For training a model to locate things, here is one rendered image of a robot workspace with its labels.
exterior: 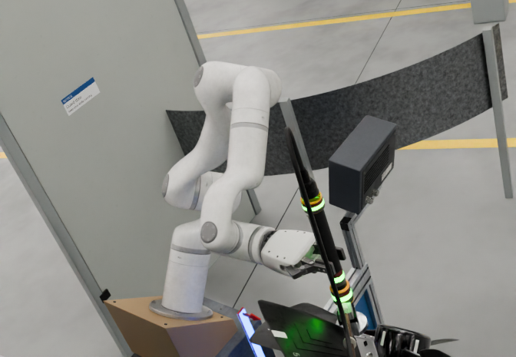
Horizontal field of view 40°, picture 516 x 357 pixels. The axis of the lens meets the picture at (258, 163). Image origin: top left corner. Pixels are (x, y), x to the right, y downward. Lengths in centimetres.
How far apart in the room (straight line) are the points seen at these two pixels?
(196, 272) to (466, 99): 184
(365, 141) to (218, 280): 184
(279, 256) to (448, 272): 209
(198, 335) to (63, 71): 151
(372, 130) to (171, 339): 90
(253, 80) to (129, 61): 178
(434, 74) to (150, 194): 149
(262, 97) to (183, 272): 65
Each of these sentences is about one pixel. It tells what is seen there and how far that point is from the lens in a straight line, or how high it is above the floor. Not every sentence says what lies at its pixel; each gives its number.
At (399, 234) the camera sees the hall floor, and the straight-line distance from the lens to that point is 376.
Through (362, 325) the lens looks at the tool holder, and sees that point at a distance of 158.
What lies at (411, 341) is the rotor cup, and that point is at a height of 125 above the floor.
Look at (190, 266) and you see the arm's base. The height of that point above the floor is 119.
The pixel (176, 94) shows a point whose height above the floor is 98.
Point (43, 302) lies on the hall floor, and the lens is 436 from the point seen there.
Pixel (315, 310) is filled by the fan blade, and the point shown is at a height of 117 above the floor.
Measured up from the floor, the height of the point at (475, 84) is 72.
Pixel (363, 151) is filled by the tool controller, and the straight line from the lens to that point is 217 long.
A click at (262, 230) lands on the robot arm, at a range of 153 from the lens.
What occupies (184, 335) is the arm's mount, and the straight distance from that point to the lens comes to 201.
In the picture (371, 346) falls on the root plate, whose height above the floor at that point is 125.
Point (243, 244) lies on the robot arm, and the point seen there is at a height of 148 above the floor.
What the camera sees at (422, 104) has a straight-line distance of 334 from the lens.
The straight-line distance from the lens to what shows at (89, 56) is 323.
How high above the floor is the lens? 241
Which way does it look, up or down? 31 degrees down
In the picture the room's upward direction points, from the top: 20 degrees counter-clockwise
